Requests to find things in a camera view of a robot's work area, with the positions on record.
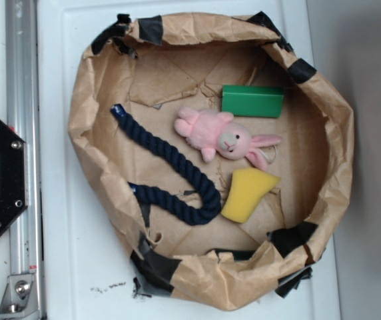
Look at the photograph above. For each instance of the yellow sponge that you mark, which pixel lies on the yellow sponge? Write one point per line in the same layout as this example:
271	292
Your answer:
248	187

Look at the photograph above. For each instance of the green rectangular sponge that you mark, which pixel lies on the green rectangular sponge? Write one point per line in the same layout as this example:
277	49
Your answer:
250	101

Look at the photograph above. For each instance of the brown paper bin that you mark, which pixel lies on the brown paper bin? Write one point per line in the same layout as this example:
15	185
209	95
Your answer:
223	160

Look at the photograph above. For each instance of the pink plush bunny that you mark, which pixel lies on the pink plush bunny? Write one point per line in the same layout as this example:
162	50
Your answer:
213	132

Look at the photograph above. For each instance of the white plastic tray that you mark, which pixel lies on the white plastic tray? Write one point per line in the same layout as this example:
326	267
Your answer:
88	274

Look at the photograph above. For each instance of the aluminium frame rail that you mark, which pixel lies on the aluminium frame rail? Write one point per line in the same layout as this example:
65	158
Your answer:
26	253

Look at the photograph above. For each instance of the metal corner bracket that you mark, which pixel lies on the metal corner bracket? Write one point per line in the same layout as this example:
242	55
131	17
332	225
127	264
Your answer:
20	298

